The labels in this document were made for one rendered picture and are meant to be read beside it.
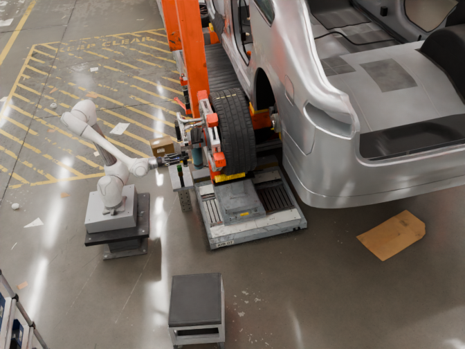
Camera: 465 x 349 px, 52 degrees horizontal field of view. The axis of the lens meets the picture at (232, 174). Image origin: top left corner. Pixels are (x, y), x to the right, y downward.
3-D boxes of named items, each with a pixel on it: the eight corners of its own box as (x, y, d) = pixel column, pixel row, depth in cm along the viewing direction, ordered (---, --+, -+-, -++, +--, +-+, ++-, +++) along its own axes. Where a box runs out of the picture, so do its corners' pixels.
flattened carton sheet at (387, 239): (432, 231, 387) (432, 229, 384) (382, 262, 367) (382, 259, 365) (404, 211, 407) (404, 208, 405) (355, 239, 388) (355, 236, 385)
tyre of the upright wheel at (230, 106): (240, 146, 417) (260, 185, 361) (214, 151, 414) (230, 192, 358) (232, 75, 382) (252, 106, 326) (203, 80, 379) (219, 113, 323)
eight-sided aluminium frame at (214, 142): (225, 183, 365) (218, 124, 330) (216, 185, 364) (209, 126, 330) (211, 143, 406) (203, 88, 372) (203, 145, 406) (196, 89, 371)
